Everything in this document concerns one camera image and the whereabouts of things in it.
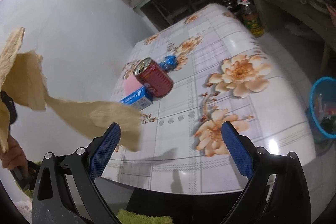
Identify brown paper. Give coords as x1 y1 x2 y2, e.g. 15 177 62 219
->
1 27 142 151

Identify blue white toothpaste box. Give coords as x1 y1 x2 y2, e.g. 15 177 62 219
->
120 86 153 111

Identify pink scouring sponge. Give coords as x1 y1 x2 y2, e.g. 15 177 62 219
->
124 74 143 97

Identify red drink can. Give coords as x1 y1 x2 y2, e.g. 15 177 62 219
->
133 57 174 98

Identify blue wrapper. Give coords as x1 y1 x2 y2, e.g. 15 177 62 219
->
159 55 178 73

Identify blue plastic trash basket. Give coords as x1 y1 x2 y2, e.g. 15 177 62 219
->
306 77 336 143

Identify bare left hand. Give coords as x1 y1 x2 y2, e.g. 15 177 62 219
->
1 135 29 176

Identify green fuzzy sleeve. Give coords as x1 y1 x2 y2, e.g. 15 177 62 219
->
117 209 173 224

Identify floral tablecloth table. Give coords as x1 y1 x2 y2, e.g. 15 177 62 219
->
103 4 316 194

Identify cooking oil bottle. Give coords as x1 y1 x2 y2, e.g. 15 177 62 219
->
241 0 264 38

